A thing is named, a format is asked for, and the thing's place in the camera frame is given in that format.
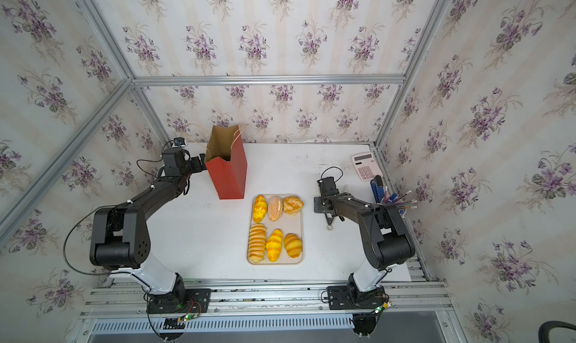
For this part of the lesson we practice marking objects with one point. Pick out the round yellow striped bread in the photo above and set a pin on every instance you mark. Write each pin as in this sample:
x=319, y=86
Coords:
x=293, y=245

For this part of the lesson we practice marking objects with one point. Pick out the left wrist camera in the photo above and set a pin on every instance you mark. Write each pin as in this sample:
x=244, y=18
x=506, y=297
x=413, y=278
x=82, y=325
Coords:
x=179, y=142

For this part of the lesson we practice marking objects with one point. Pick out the aluminium frame rail base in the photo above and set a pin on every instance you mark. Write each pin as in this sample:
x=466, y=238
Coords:
x=227, y=298

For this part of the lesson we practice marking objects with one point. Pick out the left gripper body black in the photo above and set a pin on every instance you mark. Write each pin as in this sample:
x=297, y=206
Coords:
x=194, y=167

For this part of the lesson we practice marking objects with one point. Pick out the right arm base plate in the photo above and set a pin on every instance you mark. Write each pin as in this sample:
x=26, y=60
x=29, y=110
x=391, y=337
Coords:
x=357, y=298

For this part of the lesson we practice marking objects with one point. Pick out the blue stapler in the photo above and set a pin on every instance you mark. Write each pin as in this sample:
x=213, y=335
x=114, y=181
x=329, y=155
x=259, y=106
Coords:
x=378, y=189

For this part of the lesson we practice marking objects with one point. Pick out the pens in holder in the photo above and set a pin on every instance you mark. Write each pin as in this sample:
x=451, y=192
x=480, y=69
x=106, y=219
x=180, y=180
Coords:
x=403, y=198

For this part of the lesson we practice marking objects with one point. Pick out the pale seeded oval bread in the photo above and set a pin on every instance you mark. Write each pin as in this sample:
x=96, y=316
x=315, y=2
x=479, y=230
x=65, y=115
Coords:
x=275, y=208

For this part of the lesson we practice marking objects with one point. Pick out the beige plastic tray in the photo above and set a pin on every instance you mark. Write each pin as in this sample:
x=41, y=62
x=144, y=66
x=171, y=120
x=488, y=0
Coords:
x=286, y=223

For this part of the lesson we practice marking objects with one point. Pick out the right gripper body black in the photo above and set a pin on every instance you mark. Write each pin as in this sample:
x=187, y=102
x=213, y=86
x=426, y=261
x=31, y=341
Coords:
x=319, y=202

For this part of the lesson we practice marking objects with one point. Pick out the golden knotted bread roll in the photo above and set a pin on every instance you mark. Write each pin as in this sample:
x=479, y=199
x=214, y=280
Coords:
x=292, y=205

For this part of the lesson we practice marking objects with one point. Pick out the red paper bag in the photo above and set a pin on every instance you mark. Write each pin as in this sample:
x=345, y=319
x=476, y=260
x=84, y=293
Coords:
x=226, y=162

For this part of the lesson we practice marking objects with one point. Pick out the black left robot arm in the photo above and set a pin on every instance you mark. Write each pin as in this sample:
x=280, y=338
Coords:
x=120, y=240

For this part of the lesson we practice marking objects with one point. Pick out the long ridged yellow bread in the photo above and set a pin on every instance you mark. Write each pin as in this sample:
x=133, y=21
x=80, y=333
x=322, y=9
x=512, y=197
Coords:
x=256, y=243

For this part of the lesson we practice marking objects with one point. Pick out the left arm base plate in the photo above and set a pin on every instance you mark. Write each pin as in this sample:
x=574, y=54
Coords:
x=190, y=301

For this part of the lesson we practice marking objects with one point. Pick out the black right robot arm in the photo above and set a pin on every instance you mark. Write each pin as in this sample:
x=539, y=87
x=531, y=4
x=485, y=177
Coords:
x=385, y=238

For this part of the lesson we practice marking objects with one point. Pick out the pink calculator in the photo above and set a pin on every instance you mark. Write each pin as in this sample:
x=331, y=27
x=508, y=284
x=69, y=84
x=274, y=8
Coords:
x=366, y=166

